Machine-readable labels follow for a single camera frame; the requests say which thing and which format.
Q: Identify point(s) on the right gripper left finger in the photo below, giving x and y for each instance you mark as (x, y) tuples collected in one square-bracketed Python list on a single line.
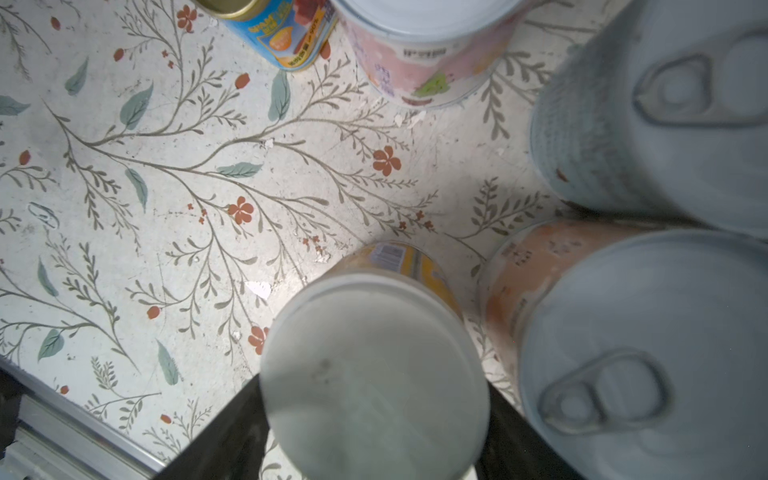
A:
[(232, 445)]

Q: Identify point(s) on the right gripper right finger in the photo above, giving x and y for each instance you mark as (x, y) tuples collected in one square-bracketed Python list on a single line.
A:
[(513, 450)]

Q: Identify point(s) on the orange label plastic-lid can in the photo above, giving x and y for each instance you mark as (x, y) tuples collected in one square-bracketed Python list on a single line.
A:
[(368, 372)]

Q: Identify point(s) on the gold rectangular tin can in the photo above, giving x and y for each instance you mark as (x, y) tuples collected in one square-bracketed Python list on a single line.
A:
[(289, 34)]

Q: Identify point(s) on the salmon label can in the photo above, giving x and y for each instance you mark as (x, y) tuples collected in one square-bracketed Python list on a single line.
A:
[(635, 353)]

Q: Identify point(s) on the teal label can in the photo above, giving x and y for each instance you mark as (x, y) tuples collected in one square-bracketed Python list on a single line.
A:
[(663, 114)]

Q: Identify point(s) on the pink label can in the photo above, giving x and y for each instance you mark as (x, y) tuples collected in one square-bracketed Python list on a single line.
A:
[(429, 53)]

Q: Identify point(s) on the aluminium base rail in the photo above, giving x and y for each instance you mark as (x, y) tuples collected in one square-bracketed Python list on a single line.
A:
[(45, 436)]

